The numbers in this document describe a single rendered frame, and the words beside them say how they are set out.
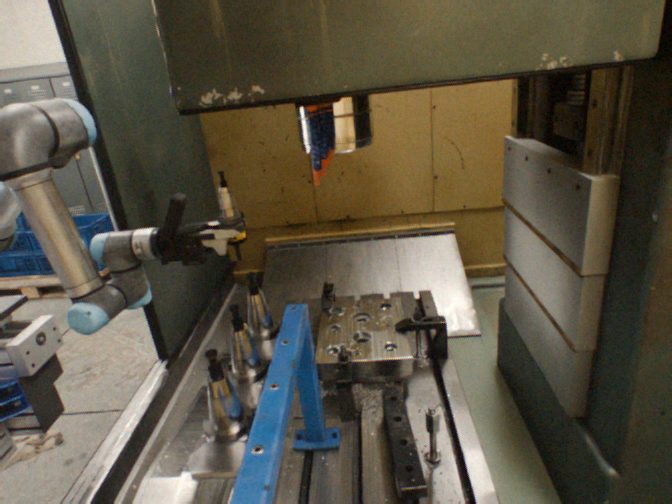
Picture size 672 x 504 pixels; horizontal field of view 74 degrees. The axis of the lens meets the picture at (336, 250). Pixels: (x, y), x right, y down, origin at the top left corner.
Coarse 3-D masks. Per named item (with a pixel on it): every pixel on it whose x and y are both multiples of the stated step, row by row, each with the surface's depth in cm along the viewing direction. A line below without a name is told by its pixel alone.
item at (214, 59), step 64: (192, 0) 58; (256, 0) 58; (320, 0) 57; (384, 0) 57; (448, 0) 57; (512, 0) 57; (576, 0) 56; (640, 0) 56; (192, 64) 61; (256, 64) 61; (320, 64) 60; (384, 64) 60; (448, 64) 60; (512, 64) 59; (576, 64) 59; (640, 64) 59
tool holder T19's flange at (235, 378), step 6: (264, 360) 70; (228, 366) 69; (264, 366) 68; (228, 372) 67; (252, 372) 67; (258, 372) 67; (264, 372) 67; (234, 378) 66; (240, 378) 66; (246, 378) 66; (252, 378) 66; (258, 378) 67; (264, 378) 68
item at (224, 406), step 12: (216, 384) 55; (228, 384) 56; (216, 396) 55; (228, 396) 56; (216, 408) 56; (228, 408) 56; (240, 408) 58; (216, 420) 56; (228, 420) 56; (240, 420) 57
